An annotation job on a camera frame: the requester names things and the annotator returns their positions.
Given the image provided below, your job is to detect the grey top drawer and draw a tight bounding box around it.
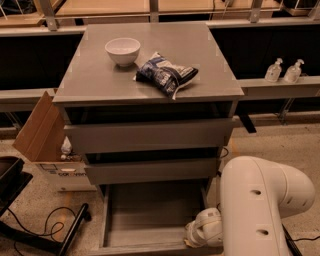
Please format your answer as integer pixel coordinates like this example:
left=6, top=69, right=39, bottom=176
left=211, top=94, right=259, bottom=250
left=64, top=118, right=234, bottom=153

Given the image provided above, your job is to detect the white ceramic bowl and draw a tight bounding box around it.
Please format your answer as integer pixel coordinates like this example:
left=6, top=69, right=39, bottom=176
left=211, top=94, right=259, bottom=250
left=105, top=38, right=141, bottom=67

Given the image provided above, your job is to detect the black stand leg right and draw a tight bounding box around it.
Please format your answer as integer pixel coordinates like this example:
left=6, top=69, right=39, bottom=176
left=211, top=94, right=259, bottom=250
left=283, top=228, right=303, bottom=256

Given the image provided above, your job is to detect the grey drawer cabinet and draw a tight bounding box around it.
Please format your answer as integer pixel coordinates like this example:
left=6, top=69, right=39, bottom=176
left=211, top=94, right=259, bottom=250
left=52, top=21, right=245, bottom=201

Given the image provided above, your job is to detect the blue white snack bag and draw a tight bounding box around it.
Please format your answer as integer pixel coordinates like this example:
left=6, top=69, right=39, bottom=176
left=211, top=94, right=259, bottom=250
left=134, top=52, right=199, bottom=100

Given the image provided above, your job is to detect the right clear pump bottle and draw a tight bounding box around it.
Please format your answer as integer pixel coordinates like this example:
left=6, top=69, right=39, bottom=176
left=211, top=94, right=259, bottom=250
left=284, top=59, right=304, bottom=83

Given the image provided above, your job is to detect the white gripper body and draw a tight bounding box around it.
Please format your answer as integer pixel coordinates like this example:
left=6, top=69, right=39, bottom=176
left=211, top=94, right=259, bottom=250
left=185, top=208, right=223, bottom=248

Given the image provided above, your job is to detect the left clear pump bottle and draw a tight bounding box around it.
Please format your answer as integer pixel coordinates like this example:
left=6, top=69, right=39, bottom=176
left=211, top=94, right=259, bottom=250
left=265, top=58, right=283, bottom=82

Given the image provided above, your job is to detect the black stand base left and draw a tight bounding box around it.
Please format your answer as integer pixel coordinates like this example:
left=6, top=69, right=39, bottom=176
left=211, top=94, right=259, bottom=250
left=0, top=203, right=91, bottom=256

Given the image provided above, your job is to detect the open cardboard box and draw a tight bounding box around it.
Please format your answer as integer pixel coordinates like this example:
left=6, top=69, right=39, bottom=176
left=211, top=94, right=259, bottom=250
left=13, top=92, right=96, bottom=191

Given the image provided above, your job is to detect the black bin left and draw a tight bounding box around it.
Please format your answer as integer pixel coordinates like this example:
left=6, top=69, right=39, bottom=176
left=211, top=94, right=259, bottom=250
left=0, top=156, right=33, bottom=216

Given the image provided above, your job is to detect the white bottle in box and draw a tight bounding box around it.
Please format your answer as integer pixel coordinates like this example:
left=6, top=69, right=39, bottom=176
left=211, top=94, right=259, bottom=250
left=61, top=137, right=72, bottom=155

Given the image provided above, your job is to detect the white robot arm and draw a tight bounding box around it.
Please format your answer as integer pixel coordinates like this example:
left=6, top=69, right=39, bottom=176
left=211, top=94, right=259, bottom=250
left=185, top=156, right=315, bottom=256

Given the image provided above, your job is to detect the grey metal rail frame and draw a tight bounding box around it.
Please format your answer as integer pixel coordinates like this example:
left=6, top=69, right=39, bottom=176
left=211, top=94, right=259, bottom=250
left=0, top=0, right=320, bottom=134

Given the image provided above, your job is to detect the black floor cable right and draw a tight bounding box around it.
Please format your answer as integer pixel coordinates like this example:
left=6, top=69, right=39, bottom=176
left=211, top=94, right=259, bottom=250
left=293, top=235, right=320, bottom=243

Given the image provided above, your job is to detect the grey drawer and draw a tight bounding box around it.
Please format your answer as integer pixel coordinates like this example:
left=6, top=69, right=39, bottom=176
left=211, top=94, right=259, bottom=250
left=64, top=118, right=234, bottom=153
left=88, top=180, right=223, bottom=256
left=85, top=158, right=219, bottom=185

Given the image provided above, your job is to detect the clear pump bottle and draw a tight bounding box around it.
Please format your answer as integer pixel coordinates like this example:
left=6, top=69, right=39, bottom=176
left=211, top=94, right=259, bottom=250
left=265, top=58, right=283, bottom=82
left=284, top=59, right=304, bottom=83

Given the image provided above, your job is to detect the grey bottom drawer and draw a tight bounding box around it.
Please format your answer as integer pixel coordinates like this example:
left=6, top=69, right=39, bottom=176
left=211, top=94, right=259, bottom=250
left=88, top=180, right=223, bottom=256

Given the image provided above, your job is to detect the grey middle drawer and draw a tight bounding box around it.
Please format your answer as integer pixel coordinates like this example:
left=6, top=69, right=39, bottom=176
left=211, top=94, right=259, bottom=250
left=85, top=158, right=219, bottom=185

